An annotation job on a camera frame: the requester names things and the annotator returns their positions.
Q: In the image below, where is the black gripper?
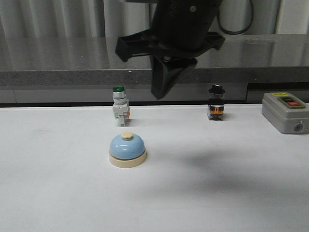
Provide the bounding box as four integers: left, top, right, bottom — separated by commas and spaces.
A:
115, 0, 225, 100

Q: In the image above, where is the blue and cream call bell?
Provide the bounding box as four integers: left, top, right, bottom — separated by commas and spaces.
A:
109, 131, 147, 168

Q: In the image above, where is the grey granite counter slab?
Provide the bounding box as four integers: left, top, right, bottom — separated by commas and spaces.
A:
0, 34, 309, 107

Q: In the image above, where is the grey pleated curtain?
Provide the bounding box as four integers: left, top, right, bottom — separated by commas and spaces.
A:
0, 0, 309, 39

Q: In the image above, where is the black rotary selector switch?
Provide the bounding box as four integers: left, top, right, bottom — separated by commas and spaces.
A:
208, 84, 225, 120

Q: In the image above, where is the green pushbutton switch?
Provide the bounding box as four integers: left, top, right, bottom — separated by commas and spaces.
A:
112, 86, 130, 126

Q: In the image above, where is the black cable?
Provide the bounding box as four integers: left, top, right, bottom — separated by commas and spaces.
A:
217, 0, 254, 35

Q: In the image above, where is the grey on-off switch box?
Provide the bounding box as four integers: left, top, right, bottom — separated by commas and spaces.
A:
262, 92, 309, 134

